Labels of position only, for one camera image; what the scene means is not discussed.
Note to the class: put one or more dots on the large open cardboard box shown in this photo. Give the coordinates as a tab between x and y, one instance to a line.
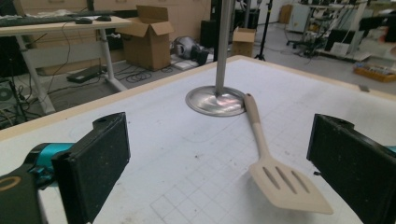
146	46

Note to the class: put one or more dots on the small grey block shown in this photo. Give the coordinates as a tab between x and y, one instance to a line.
363	88

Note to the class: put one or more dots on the black computer mouse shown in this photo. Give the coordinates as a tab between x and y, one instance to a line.
103	18
84	21

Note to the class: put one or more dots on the metal utensil stand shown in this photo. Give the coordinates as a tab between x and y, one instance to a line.
222	46

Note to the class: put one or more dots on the black tripod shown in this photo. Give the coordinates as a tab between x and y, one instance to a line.
265	31

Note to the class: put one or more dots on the white grid mat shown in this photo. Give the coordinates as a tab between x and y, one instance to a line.
186	155

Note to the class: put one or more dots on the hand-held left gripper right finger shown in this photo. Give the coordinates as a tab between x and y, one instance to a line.
351	168

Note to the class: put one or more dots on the flat black device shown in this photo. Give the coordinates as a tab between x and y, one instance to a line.
84	74

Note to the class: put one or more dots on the white metal rack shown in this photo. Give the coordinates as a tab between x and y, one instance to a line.
323	37

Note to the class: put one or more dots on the small cardboard box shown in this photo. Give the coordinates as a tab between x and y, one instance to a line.
243	42

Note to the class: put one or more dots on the white foam board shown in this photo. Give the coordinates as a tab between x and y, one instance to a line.
184	64

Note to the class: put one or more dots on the orange tray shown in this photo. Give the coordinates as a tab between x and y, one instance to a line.
373	74

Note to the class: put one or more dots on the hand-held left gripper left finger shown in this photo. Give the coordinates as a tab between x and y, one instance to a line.
93	168

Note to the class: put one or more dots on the desk with white legs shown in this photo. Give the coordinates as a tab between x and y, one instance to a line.
106	53

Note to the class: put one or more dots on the black keyboard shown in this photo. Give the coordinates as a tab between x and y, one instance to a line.
34	21

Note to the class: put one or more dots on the grey metallic device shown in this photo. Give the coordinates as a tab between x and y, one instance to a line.
185	46

